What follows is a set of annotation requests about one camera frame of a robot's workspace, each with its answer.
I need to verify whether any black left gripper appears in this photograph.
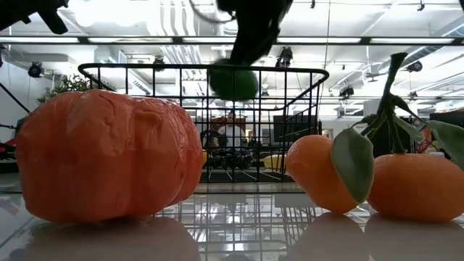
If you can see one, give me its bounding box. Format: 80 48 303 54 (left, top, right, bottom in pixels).
0 0 70 36

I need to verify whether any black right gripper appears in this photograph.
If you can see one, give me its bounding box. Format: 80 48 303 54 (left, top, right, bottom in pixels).
216 0 294 65

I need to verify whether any green lime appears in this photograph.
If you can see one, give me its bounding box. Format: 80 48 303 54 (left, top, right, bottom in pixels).
208 58 259 102

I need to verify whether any orange pumpkin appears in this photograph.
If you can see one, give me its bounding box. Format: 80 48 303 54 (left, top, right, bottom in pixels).
14 88 204 223

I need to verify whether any mandarin pair with leaves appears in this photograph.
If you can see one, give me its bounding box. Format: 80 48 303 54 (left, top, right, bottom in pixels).
286 52 464 223

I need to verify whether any green potted plant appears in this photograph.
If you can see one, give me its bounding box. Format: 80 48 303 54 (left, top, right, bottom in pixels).
36 74 117 106

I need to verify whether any person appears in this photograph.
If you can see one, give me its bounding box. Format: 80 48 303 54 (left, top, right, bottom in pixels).
212 110 251 153

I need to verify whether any black room partition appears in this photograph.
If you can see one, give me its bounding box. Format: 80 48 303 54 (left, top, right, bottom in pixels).
365 115 413 159

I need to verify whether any colourful poster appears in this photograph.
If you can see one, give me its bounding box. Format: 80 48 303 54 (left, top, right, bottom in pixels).
413 119 433 154

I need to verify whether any black monitor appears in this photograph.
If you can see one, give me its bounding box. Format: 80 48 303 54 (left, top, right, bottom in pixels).
429 110 464 126

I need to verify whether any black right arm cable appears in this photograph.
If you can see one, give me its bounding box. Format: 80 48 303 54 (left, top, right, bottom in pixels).
188 0 236 25

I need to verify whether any black wall screen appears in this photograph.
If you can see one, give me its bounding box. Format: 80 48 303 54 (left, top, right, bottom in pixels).
273 115 320 143

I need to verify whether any black wire basket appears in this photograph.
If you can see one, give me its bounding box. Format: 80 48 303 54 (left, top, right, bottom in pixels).
78 63 330 183

